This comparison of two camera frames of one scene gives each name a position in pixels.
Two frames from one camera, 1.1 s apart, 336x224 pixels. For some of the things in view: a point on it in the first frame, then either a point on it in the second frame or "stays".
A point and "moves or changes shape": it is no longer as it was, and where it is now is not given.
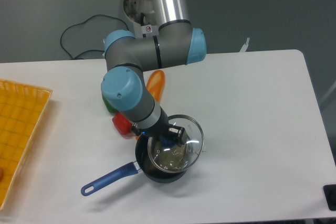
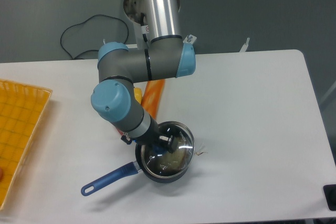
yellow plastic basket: x=21 y=107 stays
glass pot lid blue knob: x=169 y=158 moves or changes shape
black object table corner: x=330 y=192 stays
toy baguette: x=155 y=84 stays
